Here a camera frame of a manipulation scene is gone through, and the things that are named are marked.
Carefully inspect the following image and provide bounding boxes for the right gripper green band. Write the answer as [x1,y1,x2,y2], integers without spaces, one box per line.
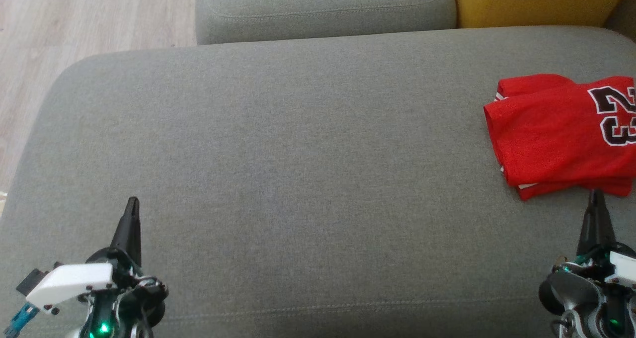
[539,188,636,320]

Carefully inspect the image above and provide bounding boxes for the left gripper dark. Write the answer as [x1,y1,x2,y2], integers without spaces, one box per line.
[82,196,170,321]

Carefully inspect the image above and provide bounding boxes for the red white basketball shorts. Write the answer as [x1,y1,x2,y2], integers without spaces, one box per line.
[483,73,636,201]

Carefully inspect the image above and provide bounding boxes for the wide yellow sofa backrest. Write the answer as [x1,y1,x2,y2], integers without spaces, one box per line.
[450,0,633,29]

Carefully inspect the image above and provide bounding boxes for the long grey sofa seat cushion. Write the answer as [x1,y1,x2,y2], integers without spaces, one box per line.
[195,0,458,46]

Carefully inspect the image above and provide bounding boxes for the blue cable connector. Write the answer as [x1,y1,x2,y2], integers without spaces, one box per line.
[3,302,41,337]

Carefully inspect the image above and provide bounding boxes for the beige wooden wall panel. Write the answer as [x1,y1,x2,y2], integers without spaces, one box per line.
[603,0,636,43]

